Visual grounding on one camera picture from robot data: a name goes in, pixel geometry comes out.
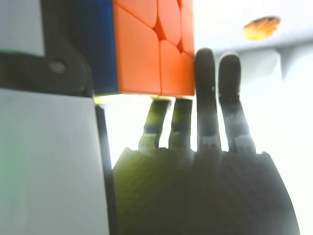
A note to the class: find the multicolour puzzle cube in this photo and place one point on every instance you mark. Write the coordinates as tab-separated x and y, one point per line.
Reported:
146	49

